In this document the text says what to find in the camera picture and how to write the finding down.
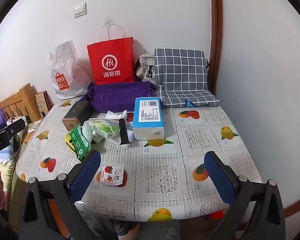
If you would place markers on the white Miniso plastic bag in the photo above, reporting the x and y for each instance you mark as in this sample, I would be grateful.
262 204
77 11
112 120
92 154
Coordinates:
68 78

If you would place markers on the beige canvas bag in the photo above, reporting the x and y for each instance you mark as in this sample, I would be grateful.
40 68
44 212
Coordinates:
145 68

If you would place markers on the red paper shopping bag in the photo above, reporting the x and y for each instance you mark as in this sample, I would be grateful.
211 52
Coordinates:
112 59

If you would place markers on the green wet wipes pack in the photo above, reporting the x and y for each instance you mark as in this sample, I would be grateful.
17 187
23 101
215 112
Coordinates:
81 144

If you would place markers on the brown wooden door frame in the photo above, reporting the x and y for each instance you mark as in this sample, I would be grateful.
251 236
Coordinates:
216 43

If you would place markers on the brown patterned book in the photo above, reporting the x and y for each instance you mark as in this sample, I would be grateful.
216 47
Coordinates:
43 102

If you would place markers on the white tissue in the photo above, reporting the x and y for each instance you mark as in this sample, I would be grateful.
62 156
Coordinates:
116 116

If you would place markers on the green tissue pack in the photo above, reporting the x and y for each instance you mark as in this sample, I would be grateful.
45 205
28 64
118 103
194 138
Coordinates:
105 129

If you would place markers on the grey plaid cushion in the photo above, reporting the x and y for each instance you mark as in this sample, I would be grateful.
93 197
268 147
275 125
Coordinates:
181 78

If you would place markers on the blue tissue box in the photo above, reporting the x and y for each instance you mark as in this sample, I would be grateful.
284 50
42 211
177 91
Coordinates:
148 122

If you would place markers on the yellow black pouch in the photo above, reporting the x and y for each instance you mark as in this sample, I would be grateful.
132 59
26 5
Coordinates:
69 143

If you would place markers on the white wall switch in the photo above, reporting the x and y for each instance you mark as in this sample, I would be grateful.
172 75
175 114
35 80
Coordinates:
80 10

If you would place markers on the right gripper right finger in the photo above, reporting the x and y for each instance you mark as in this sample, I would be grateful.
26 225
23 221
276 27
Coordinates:
267 220

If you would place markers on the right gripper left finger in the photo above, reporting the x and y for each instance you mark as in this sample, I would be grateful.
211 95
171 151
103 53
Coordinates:
48 209

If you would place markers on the dark green wooden box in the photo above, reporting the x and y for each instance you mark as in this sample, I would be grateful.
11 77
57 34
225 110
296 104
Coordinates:
80 112

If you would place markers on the wooden chair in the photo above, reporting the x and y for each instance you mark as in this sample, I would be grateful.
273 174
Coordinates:
22 103

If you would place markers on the small red white packet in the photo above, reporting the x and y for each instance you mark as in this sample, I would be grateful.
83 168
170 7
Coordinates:
112 175

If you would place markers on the purple fabric storage tray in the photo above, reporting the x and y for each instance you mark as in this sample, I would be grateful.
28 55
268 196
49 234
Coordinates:
117 97

